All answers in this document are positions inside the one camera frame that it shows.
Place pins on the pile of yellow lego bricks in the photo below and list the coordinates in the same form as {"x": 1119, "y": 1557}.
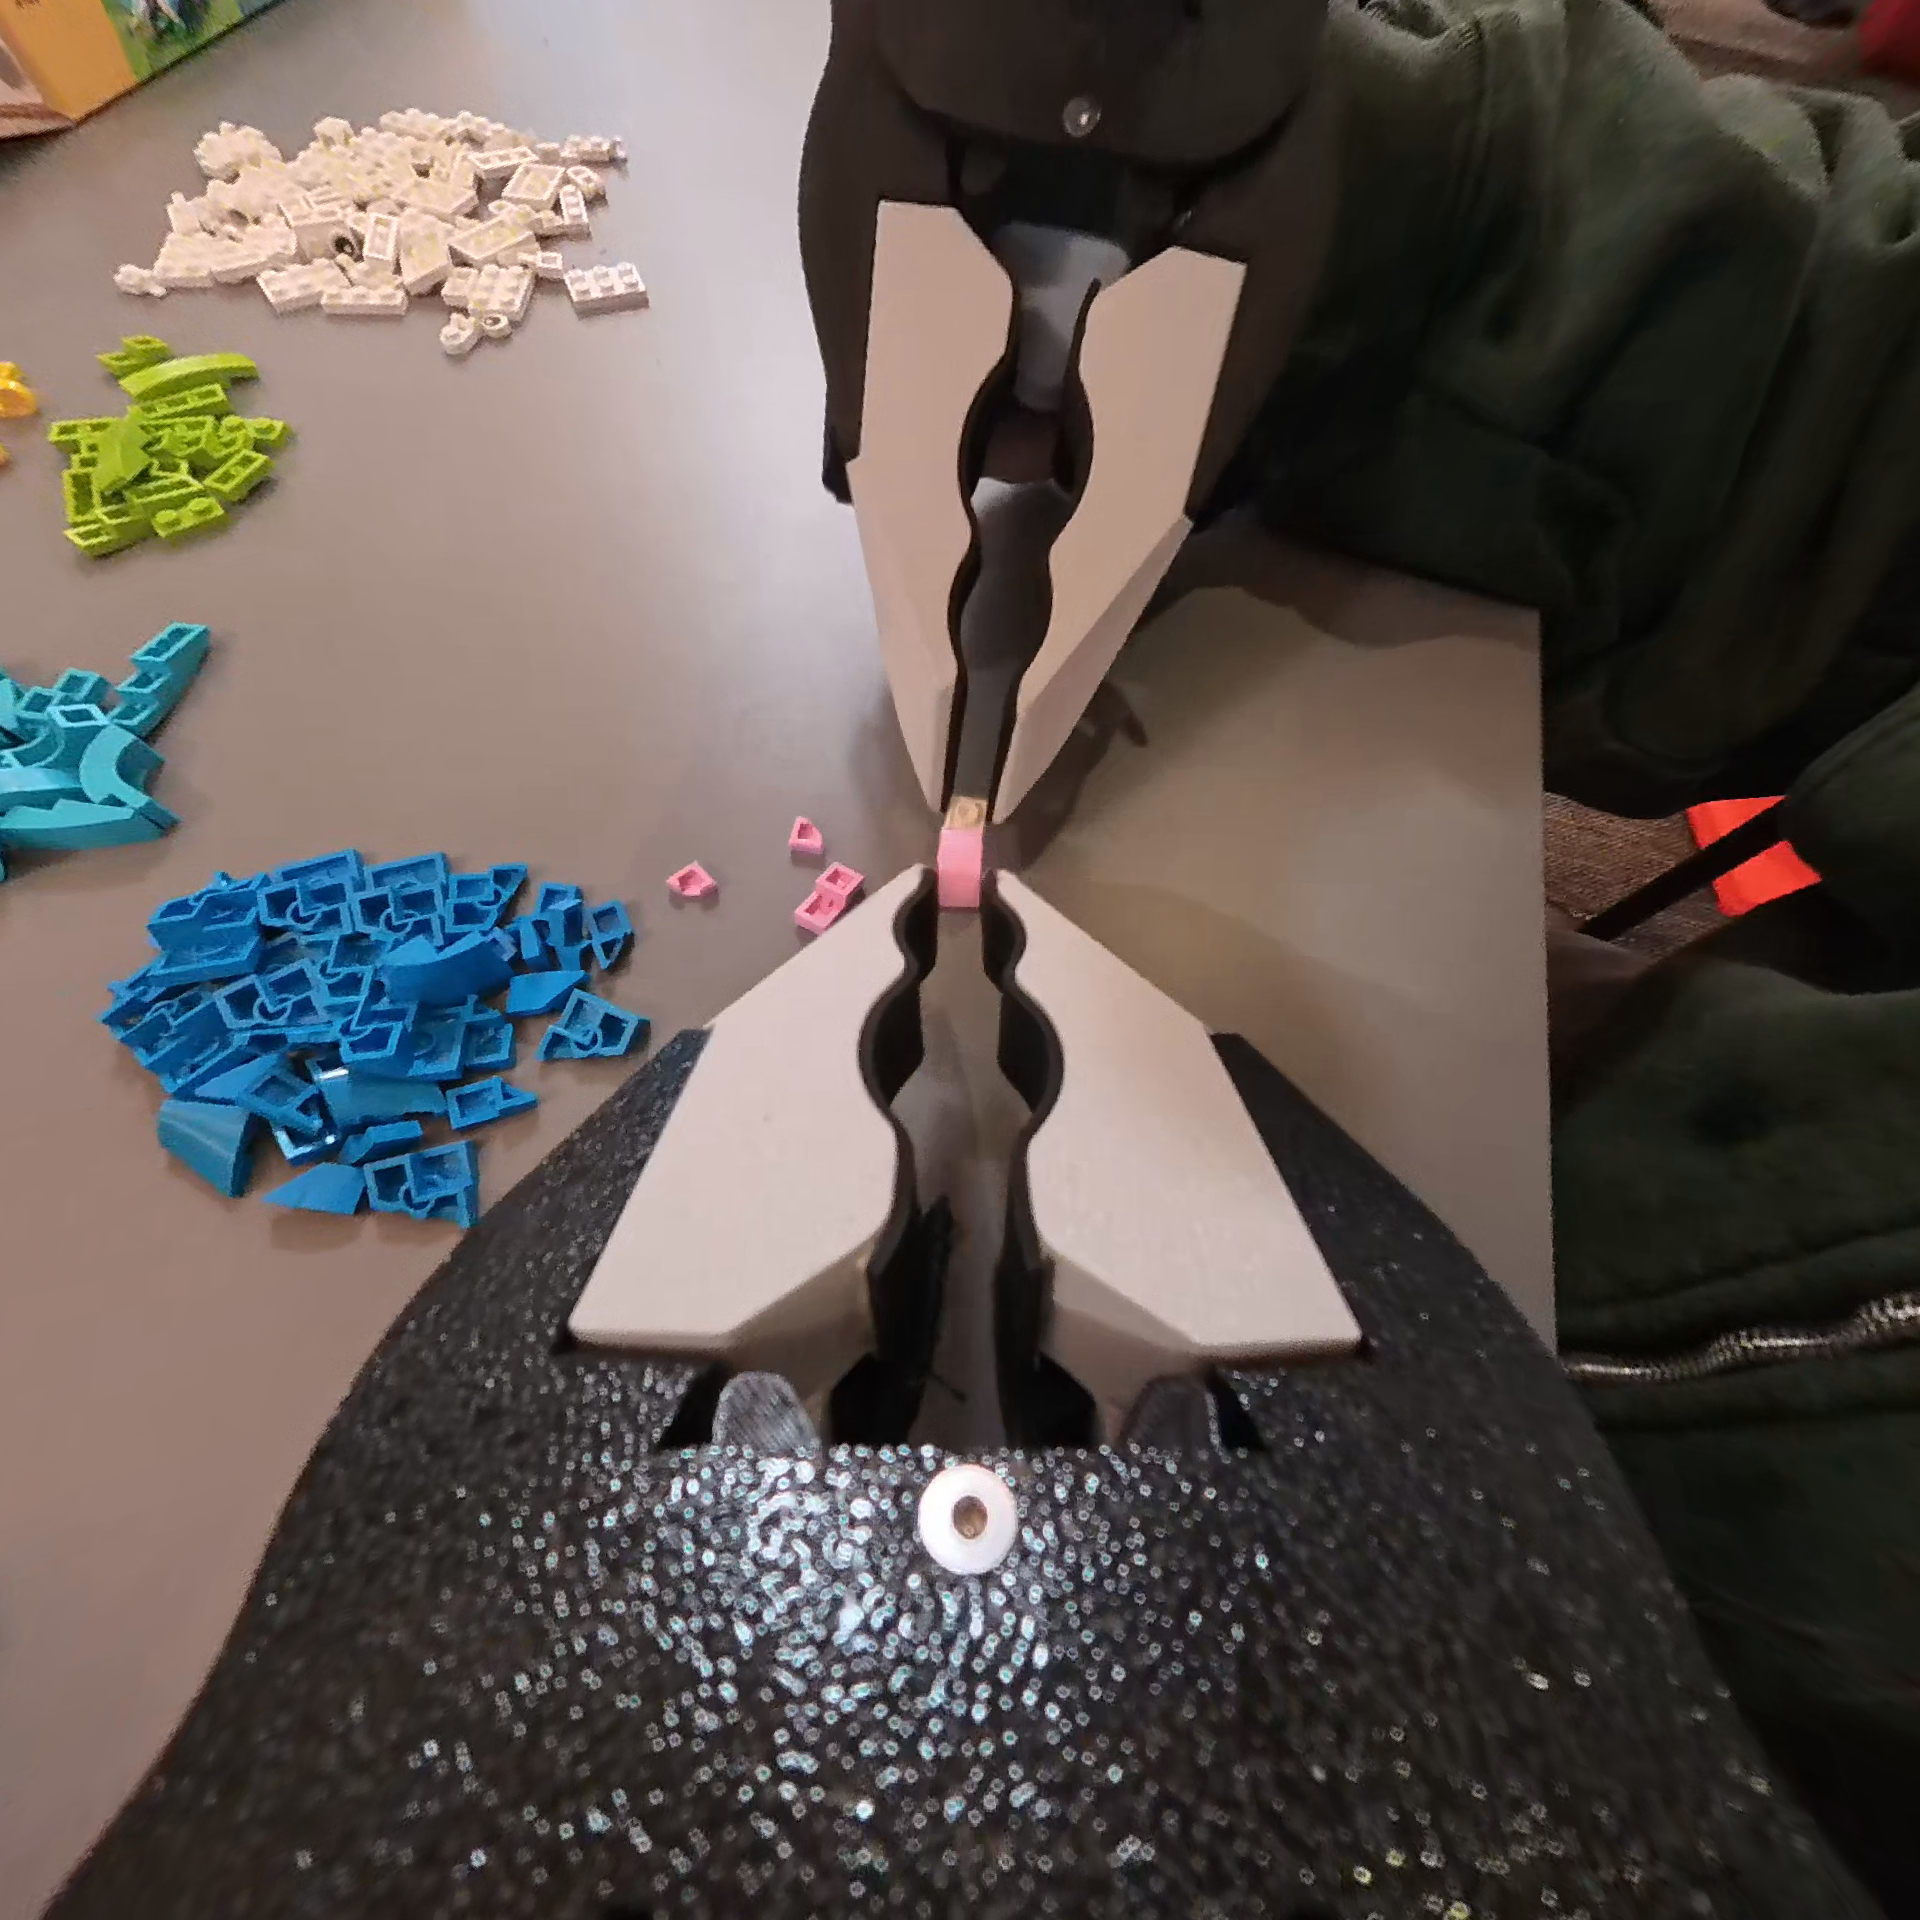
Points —
{"x": 7, "y": 398}

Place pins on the colourful lego box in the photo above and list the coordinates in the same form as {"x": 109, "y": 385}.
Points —
{"x": 107, "y": 45}

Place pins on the pile of blue lego bricks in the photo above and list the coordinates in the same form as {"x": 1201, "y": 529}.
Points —
{"x": 359, "y": 1021}

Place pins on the orange tag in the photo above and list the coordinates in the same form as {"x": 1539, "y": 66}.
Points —
{"x": 1741, "y": 867}

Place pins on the pink lego brick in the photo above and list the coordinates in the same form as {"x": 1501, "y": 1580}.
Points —
{"x": 961, "y": 875}

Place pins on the pile of turquoise lego bricks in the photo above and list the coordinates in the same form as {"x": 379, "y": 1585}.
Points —
{"x": 76, "y": 751}

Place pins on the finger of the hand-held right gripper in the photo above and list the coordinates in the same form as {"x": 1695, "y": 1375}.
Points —
{"x": 1149, "y": 451}
{"x": 908, "y": 451}

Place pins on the pile of white lego bricks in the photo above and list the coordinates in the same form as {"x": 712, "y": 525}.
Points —
{"x": 383, "y": 212}

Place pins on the small pink lego piece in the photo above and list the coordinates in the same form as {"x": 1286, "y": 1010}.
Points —
{"x": 806, "y": 837}
{"x": 821, "y": 910}
{"x": 840, "y": 882}
{"x": 692, "y": 884}

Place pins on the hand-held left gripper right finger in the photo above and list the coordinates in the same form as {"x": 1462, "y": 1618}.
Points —
{"x": 1172, "y": 1202}

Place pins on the pile of lime lego bricks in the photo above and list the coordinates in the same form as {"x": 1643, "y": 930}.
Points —
{"x": 159, "y": 451}

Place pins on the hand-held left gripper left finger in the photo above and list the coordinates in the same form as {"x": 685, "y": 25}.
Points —
{"x": 734, "y": 1172}

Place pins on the green zip jacket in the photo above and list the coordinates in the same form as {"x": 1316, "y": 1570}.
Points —
{"x": 1725, "y": 1172}

